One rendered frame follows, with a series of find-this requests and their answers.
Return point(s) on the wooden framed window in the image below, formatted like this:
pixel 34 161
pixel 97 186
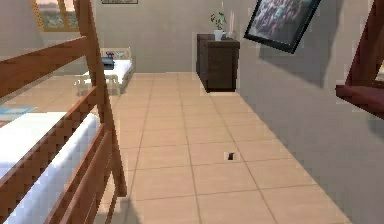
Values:
pixel 55 16

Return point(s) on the white bed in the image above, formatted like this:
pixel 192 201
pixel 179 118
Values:
pixel 123 68

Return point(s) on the black framed picture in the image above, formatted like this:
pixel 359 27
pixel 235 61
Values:
pixel 280 20

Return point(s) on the small black white floor object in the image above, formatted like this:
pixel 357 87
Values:
pixel 231 155

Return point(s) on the brown wooden bed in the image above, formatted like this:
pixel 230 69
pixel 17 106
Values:
pixel 96 73

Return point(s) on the clear glass vase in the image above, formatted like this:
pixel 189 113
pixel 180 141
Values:
pixel 231 30

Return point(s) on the dark framed wall picture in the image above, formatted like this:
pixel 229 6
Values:
pixel 119 1

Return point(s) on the light blue book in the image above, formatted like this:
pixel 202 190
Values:
pixel 15 110

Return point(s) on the house plant in white pot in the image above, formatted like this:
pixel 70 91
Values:
pixel 218 26

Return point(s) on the red-brown wooden shelf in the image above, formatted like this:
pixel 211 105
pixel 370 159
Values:
pixel 365 76

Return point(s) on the dark brown chest of drawers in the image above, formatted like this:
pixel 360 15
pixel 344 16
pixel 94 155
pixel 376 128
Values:
pixel 218 63

